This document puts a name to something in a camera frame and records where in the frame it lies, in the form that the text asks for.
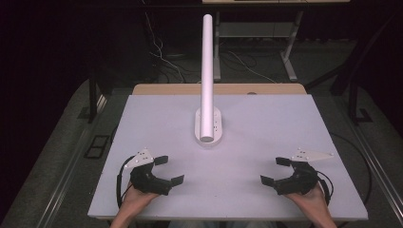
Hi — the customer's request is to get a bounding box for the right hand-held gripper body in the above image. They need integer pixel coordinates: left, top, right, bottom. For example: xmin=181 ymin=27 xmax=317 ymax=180
xmin=274 ymin=146 xmax=335 ymax=196

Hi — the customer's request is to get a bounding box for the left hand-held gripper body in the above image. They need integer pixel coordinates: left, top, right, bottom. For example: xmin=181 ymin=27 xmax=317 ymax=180
xmin=124 ymin=146 xmax=174 ymax=197

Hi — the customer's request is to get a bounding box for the person's left hand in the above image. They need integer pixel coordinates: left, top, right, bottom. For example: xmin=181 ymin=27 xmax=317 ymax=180
xmin=122 ymin=183 xmax=160 ymax=211

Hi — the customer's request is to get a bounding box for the person's right hand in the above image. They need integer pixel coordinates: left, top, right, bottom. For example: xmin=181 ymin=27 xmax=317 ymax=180
xmin=283 ymin=183 xmax=330 ymax=212

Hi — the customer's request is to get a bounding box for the white table board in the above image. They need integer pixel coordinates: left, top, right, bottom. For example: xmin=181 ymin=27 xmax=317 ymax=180
xmin=87 ymin=93 xmax=369 ymax=221

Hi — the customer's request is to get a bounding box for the white oval base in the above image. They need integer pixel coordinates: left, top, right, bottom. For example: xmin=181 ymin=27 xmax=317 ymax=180
xmin=194 ymin=105 xmax=223 ymax=147

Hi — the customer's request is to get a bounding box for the black metal stand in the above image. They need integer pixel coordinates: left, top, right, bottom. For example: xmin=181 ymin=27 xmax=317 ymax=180
xmin=86 ymin=77 xmax=99 ymax=124
xmin=329 ymin=13 xmax=403 ymax=125

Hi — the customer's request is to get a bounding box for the white cylindrical tube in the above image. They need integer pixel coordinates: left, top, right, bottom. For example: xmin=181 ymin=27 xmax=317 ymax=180
xmin=201 ymin=13 xmax=215 ymax=143

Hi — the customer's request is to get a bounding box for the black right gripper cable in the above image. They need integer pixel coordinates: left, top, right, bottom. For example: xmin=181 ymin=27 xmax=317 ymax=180
xmin=316 ymin=170 xmax=335 ymax=207

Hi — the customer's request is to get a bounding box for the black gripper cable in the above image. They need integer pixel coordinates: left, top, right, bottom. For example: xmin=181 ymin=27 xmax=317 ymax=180
xmin=115 ymin=155 xmax=137 ymax=209
xmin=316 ymin=170 xmax=335 ymax=207

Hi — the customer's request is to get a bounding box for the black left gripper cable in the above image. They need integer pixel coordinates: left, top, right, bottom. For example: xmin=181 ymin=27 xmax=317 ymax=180
xmin=115 ymin=155 xmax=137 ymax=209

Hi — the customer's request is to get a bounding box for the black floor cable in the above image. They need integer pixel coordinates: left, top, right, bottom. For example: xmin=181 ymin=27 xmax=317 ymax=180
xmin=330 ymin=132 xmax=373 ymax=207

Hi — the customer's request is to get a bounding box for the aluminium floor rail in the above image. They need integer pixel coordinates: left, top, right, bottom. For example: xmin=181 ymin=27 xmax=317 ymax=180
xmin=37 ymin=94 xmax=108 ymax=228
xmin=343 ymin=107 xmax=403 ymax=222

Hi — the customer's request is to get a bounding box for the thin white floor cable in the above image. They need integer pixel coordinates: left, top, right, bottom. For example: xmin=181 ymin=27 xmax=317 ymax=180
xmin=227 ymin=50 xmax=278 ymax=85

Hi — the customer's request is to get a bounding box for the grey metal desk frame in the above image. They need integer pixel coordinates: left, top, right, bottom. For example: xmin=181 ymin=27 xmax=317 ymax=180
xmin=212 ymin=10 xmax=304 ymax=83

